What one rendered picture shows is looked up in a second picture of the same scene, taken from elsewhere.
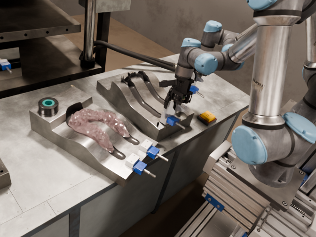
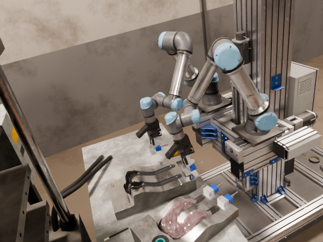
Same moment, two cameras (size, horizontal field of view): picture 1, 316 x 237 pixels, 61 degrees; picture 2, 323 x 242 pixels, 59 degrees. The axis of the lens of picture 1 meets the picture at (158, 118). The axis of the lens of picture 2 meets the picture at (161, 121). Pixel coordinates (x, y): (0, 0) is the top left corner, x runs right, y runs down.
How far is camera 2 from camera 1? 111 cm
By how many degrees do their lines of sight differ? 42
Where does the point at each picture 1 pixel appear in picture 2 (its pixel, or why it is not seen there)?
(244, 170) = (258, 138)
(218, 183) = (250, 159)
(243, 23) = (50, 97)
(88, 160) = (214, 232)
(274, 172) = not seen: hidden behind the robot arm
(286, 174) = not seen: hidden behind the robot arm
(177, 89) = (183, 147)
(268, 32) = (241, 73)
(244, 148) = (269, 123)
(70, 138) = (197, 235)
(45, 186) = not seen: outside the picture
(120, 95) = (148, 195)
